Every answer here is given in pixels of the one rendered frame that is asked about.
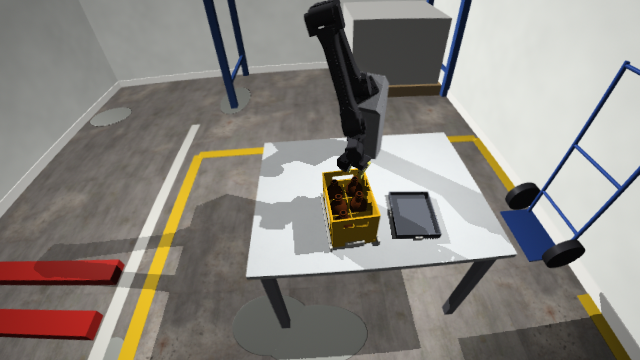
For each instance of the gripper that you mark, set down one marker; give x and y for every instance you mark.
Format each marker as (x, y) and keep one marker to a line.
(362, 166)

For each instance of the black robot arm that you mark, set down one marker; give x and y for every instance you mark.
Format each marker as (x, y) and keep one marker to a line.
(344, 72)

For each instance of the yellow crate with cross dividers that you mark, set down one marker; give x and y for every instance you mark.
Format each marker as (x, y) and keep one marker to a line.
(361, 231)

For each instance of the brown glass bottle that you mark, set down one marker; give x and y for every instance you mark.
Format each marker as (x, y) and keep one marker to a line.
(353, 187)

